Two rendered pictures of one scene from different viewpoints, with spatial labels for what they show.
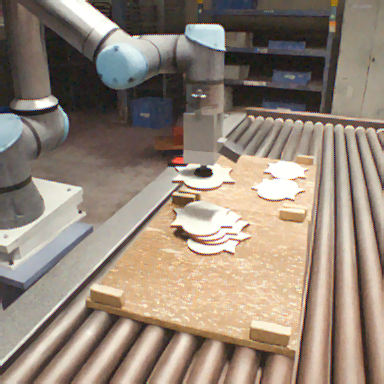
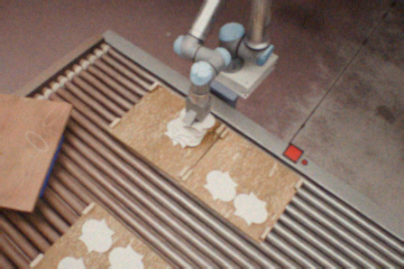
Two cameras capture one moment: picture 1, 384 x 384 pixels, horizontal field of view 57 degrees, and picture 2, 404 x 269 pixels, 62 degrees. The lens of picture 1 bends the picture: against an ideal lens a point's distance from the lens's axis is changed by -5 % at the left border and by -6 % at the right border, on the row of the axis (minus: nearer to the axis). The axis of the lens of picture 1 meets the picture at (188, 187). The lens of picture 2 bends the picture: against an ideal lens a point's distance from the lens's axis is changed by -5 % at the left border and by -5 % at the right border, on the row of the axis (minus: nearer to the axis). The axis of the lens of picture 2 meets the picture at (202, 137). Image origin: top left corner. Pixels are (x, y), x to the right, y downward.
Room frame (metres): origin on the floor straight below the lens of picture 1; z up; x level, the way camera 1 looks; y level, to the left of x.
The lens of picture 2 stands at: (0.96, -0.86, 2.29)
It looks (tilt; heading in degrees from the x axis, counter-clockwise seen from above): 58 degrees down; 102
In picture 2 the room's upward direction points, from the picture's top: 7 degrees clockwise
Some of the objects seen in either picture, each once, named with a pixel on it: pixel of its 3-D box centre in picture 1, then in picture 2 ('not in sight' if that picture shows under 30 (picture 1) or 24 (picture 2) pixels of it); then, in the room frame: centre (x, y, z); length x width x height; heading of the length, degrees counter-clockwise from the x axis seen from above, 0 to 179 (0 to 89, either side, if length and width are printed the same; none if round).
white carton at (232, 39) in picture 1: (237, 39); not in sight; (5.68, -0.72, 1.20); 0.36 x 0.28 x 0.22; 57
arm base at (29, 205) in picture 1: (10, 195); (229, 56); (0.78, 0.43, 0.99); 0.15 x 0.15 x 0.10
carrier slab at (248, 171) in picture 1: (254, 181); (243, 182); (1.02, -0.20, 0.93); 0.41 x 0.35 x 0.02; 160
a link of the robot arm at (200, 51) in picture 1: (203, 53); (201, 78); (0.75, -0.03, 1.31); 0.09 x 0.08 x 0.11; 72
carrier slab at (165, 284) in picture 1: (215, 258); (168, 129); (0.63, -0.05, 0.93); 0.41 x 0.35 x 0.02; 162
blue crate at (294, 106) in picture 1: (283, 107); not in sight; (5.41, -1.40, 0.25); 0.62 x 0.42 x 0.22; 77
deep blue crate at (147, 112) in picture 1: (152, 112); not in sight; (5.32, 0.51, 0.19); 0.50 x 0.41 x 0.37; 62
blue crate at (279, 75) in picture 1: (292, 76); not in sight; (5.38, -1.49, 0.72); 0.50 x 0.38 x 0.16; 62
